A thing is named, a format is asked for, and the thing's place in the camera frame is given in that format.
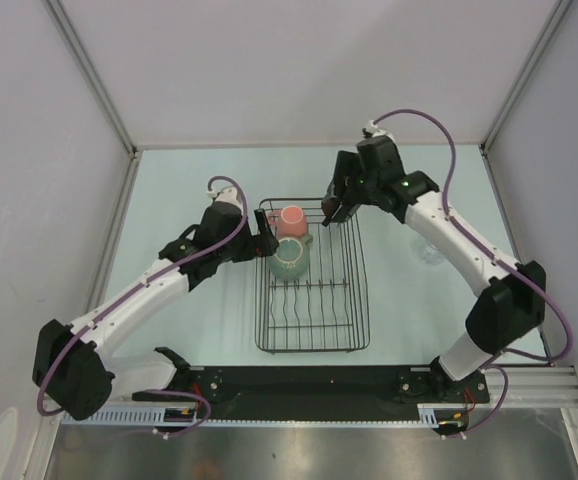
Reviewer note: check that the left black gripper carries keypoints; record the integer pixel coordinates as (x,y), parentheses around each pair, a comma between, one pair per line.
(261,244)

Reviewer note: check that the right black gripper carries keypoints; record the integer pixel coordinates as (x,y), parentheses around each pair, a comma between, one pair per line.
(348,164)

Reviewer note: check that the tall clear faceted glass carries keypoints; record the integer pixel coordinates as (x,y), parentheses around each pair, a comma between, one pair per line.
(427,252)

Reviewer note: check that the black cup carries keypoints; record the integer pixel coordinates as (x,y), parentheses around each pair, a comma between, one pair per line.
(336,211)

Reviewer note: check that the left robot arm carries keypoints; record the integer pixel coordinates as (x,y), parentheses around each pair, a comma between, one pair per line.
(74,364)

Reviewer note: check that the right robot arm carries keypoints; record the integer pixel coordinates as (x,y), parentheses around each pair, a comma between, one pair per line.
(508,304)

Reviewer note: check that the green ceramic cup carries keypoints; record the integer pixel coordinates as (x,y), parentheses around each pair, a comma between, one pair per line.
(292,258)

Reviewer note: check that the pink mug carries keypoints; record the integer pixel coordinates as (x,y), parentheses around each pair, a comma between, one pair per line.
(289,221)

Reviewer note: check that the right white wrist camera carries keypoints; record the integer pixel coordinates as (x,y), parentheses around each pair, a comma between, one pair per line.
(372,130)

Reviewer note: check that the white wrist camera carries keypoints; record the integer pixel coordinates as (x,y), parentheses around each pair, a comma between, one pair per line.
(229,194)
(372,130)

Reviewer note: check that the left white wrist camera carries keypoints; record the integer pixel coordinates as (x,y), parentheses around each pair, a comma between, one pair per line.
(229,194)

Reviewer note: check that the black wire dish rack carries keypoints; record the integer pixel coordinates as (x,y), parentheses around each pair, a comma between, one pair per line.
(326,308)

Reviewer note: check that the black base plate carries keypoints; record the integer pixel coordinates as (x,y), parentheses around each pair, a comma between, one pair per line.
(326,393)

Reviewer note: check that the white slotted cable duct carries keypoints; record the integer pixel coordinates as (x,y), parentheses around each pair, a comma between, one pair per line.
(160,417)

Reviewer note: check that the aluminium frame rail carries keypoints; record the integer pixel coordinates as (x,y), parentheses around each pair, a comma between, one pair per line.
(533,387)

